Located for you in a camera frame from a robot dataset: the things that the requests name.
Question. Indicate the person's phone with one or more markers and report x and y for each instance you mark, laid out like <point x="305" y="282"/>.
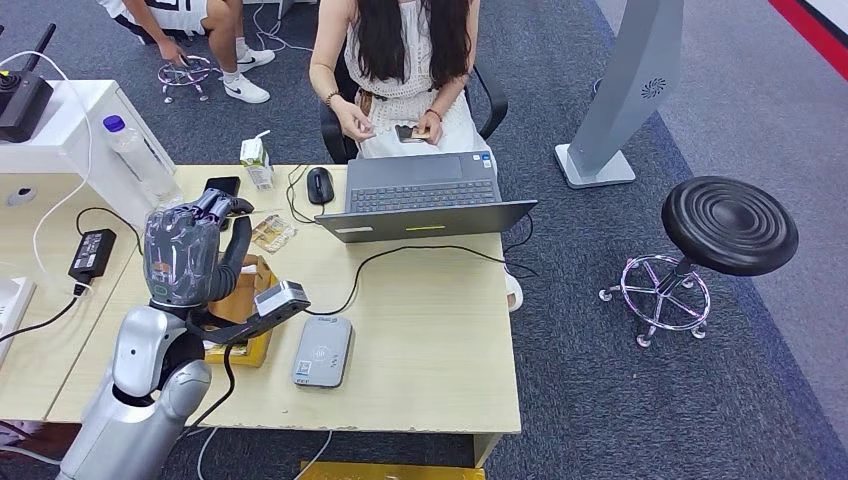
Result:
<point x="405" y="134"/>

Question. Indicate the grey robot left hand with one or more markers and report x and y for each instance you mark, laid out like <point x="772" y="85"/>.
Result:
<point x="179" y="252"/>

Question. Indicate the grey card reader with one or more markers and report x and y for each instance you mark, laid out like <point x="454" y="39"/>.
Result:
<point x="322" y="351"/>

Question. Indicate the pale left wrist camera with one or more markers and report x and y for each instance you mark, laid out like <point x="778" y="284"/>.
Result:
<point x="278" y="297"/>

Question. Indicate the yellow floor tape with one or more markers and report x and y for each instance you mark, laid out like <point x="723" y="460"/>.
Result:
<point x="397" y="472"/>

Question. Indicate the white power strip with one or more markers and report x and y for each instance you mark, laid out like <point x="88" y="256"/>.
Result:
<point x="13" y="311"/>

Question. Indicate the person's left hand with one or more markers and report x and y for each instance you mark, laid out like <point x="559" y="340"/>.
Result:
<point x="430" y="129"/>

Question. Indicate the black power adapter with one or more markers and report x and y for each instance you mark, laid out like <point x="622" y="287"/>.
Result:
<point x="93" y="255"/>

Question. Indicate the person's right hand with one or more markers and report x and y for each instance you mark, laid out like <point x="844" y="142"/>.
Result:
<point x="354" y="122"/>

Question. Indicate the person's right forearm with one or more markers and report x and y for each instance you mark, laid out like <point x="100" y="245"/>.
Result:
<point x="323" y="83"/>

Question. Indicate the white desk partition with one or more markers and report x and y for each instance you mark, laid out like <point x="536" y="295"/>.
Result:
<point x="66" y="159"/>

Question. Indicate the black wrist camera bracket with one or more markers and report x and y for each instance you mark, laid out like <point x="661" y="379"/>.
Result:
<point x="232" y="329"/>

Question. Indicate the hotel key card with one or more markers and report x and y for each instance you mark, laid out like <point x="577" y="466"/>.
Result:
<point x="273" y="233"/>

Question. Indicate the black router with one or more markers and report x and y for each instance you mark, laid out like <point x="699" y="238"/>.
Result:
<point x="23" y="106"/>

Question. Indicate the person's left forearm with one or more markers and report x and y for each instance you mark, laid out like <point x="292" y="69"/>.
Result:
<point x="450" y="93"/>

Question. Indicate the black computer mouse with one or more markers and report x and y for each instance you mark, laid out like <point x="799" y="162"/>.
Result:
<point x="320" y="185"/>

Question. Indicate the clear water bottle blue cap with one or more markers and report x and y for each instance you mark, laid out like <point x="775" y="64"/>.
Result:
<point x="142" y="166"/>

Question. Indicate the chrome stool base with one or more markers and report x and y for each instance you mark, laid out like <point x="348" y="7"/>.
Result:
<point x="173" y="75"/>

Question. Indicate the wooden card organiser box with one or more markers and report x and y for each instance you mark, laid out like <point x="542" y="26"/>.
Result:
<point x="262" y="281"/>

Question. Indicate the grey laptop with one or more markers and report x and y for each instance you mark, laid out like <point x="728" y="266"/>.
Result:
<point x="424" y="195"/>

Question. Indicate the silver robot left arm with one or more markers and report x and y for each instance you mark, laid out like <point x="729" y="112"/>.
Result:
<point x="139" y="351"/>

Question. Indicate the black smartphone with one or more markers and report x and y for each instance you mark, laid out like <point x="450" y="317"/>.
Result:
<point x="222" y="185"/>

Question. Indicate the person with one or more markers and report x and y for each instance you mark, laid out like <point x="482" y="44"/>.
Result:
<point x="411" y="79"/>
<point x="172" y="13"/>

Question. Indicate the black round stool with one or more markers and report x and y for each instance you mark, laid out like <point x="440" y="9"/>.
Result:
<point x="729" y="225"/>

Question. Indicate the black office chair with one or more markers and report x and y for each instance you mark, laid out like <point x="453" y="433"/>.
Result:
<point x="334" y="139"/>

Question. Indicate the small drink carton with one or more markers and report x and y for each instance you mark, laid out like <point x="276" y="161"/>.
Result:
<point x="257" y="166"/>

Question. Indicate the white paper slip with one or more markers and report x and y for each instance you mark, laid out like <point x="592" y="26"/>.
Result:
<point x="250" y="268"/>

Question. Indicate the grey desk grommet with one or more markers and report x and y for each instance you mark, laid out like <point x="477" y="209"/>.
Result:
<point x="21" y="196"/>

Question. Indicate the grey standing kiosk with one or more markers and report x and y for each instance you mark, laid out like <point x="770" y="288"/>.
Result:
<point x="629" y="79"/>

